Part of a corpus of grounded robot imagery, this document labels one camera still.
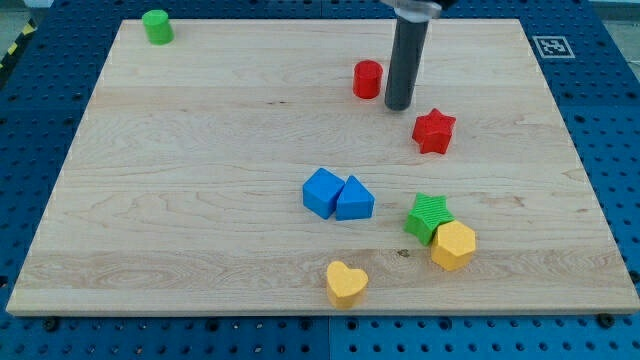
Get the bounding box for translucent rod mount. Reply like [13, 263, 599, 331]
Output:
[380, 0, 443, 22]

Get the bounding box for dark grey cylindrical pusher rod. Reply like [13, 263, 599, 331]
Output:
[385, 17, 429, 111]

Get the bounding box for red cylinder block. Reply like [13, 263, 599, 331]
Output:
[352, 59, 383, 99]

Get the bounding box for light wooden board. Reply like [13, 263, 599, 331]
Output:
[7, 19, 639, 317]

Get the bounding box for red star block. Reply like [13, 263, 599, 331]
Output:
[412, 108, 456, 154]

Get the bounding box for white fiducial marker tag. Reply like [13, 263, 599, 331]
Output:
[533, 35, 575, 59]

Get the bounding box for blue triangle block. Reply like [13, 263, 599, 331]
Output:
[336, 175, 375, 221]

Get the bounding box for green star block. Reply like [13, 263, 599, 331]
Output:
[404, 192, 455, 246]

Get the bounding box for blue cube block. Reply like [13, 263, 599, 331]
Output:
[302, 168, 345, 219]

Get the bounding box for yellow hexagon block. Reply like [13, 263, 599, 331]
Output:
[431, 220, 477, 271]

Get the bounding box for green cylinder block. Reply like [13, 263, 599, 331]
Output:
[141, 9, 174, 45]

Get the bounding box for yellow heart block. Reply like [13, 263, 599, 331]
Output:
[326, 261, 369, 310]

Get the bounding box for black bolt right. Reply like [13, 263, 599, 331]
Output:
[596, 313, 616, 329]

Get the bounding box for black bolt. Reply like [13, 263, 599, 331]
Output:
[42, 317, 60, 332]
[596, 313, 616, 329]

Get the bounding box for black bolt left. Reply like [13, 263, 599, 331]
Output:
[42, 317, 60, 332]

